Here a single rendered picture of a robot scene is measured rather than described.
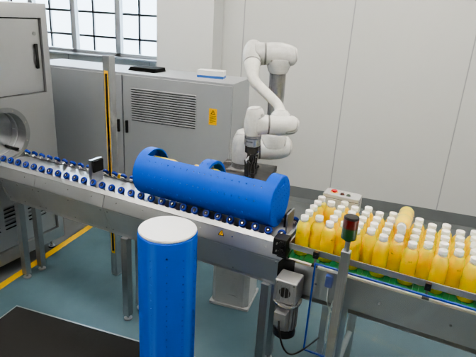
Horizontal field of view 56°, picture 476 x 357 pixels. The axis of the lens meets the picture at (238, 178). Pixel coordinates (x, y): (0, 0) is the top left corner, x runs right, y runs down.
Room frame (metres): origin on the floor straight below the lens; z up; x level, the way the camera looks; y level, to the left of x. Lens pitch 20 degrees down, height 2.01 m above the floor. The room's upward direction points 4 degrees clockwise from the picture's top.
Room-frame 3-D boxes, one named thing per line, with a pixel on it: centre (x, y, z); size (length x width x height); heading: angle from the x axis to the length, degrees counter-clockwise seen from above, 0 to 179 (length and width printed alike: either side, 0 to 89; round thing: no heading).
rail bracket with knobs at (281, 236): (1.98, -0.24, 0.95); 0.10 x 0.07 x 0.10; 155
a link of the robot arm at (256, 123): (2.35, -0.08, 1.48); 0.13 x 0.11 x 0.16; 94
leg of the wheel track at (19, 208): (2.99, 1.58, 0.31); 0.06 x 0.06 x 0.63; 65
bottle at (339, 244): (1.97, -0.53, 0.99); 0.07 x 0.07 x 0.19
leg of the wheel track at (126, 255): (2.57, 0.69, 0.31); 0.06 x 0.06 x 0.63; 65
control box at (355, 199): (2.36, -0.59, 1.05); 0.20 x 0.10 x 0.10; 65
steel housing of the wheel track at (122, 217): (2.63, 0.66, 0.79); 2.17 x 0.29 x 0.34; 65
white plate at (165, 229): (1.93, 0.32, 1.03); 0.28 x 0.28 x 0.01
